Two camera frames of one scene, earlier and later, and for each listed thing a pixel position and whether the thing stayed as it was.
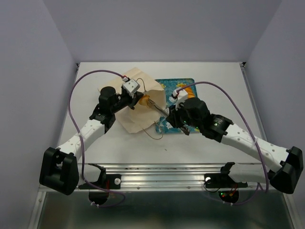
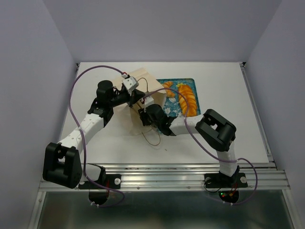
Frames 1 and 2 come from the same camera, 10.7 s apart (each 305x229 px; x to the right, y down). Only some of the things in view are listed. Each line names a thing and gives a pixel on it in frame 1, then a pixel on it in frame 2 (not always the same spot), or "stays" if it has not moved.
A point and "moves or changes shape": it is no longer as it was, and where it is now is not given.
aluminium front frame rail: x=165 y=176 stays
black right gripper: x=173 y=115 to x=143 y=113
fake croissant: x=144 y=100 to x=169 y=93
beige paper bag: x=138 y=117 moves or changes shape
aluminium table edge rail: x=253 y=100 stays
